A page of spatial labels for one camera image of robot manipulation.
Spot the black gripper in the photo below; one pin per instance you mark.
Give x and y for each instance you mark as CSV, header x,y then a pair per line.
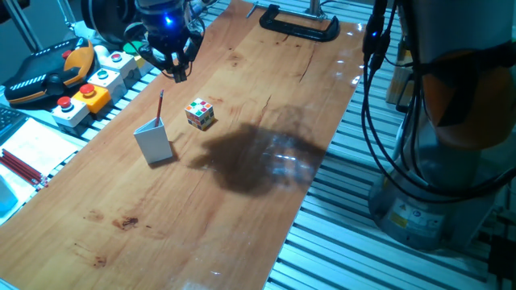
x,y
167,32

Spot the black keyboard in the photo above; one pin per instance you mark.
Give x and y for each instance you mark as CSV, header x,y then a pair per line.
x,y
10,121

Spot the black filament spool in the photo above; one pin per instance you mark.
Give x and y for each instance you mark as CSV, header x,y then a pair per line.
x,y
109,20

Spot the yellow box red button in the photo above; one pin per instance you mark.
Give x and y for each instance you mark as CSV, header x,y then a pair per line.
x,y
94,100

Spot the grey metal pole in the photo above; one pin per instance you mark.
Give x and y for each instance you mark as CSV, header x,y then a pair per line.
x,y
64,16
24,28

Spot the orange wooden board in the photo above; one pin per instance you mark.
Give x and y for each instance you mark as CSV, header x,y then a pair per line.
x,y
225,225

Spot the white box green small button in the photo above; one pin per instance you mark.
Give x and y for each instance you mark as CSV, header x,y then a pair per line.
x,y
109,82

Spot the white box red small button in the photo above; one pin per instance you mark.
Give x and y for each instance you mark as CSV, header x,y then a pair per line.
x,y
121,66

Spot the long support pole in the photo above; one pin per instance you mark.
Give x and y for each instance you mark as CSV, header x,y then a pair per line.
x,y
315,6

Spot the black orange teach pendant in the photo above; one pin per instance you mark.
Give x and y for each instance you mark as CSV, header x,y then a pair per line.
x,y
44,72

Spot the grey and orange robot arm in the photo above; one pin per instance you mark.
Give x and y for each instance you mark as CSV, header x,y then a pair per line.
x,y
455,100

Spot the white box red mushroom button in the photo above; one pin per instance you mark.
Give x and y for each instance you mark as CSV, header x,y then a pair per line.
x,y
70,113

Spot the white round object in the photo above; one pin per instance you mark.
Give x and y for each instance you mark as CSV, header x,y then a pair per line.
x,y
101,52

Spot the white paper sheet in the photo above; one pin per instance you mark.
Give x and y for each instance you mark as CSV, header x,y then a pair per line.
x,y
36,145

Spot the red striped pencil with eraser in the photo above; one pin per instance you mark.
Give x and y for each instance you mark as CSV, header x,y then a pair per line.
x,y
159,106

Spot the white rubik's cube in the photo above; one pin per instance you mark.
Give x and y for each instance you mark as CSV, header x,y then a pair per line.
x,y
200,114

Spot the brown cardboard box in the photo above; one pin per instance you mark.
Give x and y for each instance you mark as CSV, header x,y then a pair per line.
x,y
397,82

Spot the yellow box green big button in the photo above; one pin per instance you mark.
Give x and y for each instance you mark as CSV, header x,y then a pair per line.
x,y
130,48

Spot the black c-clamp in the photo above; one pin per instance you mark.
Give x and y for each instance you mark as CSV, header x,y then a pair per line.
x,y
298,31

